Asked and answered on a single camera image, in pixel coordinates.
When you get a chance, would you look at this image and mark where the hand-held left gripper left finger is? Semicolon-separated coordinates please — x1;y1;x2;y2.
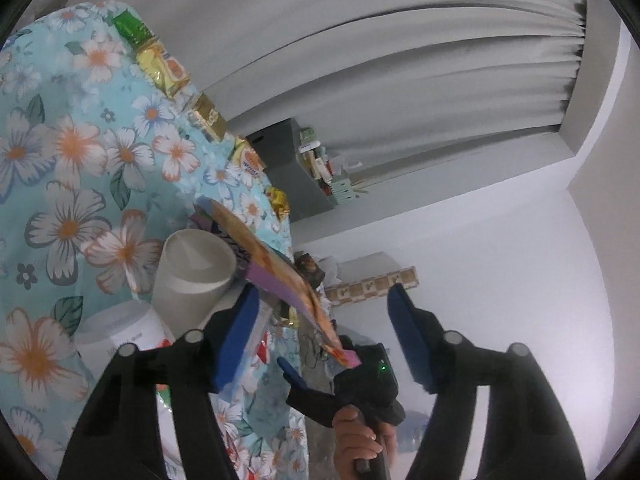
57;285;273;480

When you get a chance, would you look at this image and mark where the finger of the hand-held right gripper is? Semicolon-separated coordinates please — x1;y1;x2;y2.
276;356;351;429

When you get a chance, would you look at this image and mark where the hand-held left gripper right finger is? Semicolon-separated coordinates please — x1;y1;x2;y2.
386;282;588;480

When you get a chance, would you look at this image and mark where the white paper cup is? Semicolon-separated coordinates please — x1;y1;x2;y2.
151;229;238;341

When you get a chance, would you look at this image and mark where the pink orange snack packet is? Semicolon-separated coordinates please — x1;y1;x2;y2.
192;197;361;367

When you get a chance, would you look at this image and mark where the white tub with red print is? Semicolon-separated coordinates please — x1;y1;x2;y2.
75;305;176;376

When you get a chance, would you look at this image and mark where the person's right hand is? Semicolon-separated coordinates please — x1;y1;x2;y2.
332;405;398;480

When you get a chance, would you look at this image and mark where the white board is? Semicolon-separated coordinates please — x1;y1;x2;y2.
340;251;401;281

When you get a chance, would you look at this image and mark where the dark cardboard box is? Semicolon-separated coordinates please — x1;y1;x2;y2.
294;255;326;286

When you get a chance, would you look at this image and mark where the small gold wrapper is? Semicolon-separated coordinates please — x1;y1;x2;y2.
265;186;291;221

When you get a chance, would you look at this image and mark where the green desk organizer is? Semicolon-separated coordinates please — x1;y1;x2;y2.
330;170;356;206

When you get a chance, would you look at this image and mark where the yellow orange snack packet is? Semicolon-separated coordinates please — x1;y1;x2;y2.
230;140;266;188

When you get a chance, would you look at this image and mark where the grey cabinet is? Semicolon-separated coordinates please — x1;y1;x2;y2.
245;117;336;223

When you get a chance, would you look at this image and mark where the gold brown snack packet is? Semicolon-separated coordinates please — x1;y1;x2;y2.
189;94;226;142

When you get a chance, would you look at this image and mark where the blue floral blanket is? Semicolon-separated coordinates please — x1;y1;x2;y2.
0;2;308;480

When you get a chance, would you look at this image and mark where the grey curtain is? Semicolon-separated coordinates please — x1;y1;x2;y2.
65;0;588;161

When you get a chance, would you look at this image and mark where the green snack packet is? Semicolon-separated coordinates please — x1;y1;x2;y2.
112;10;153;50

